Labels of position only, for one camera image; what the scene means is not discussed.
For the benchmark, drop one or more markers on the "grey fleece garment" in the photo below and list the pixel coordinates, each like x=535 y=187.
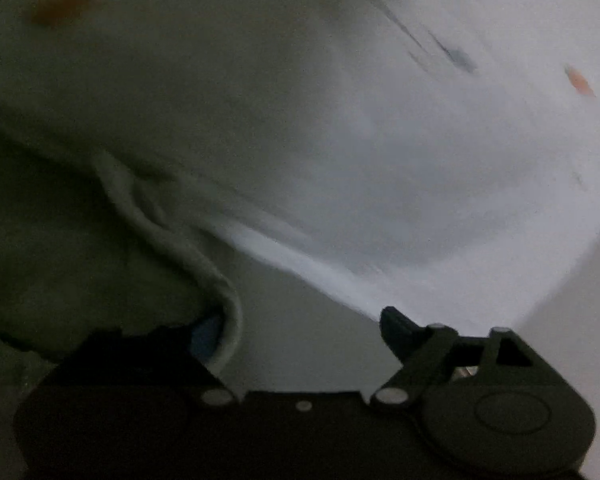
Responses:
x=80 y=253

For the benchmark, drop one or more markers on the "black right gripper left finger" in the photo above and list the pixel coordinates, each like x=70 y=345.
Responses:
x=172 y=362

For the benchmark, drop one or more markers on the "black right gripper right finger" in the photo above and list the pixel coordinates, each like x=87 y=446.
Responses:
x=422 y=352

